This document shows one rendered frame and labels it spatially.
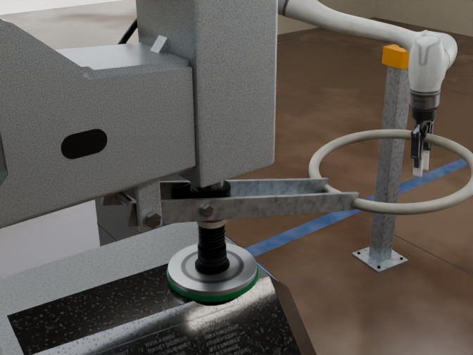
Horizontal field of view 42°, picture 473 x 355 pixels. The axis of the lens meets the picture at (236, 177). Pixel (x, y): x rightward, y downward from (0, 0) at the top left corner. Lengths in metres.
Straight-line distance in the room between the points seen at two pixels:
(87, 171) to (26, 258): 2.28
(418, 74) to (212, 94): 0.89
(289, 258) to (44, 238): 1.32
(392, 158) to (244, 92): 1.79
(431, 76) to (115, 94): 1.10
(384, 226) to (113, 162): 2.15
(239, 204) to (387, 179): 1.67
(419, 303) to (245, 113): 1.90
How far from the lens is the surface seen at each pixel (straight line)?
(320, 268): 3.12
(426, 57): 1.91
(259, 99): 1.26
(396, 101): 2.84
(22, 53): 1.00
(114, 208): 2.52
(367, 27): 2.04
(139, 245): 1.65
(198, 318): 1.43
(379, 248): 3.16
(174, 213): 1.28
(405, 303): 2.96
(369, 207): 1.65
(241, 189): 1.52
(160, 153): 1.16
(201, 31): 1.14
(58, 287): 1.53
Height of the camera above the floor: 1.72
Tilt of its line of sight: 25 degrees down
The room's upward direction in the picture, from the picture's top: straight up
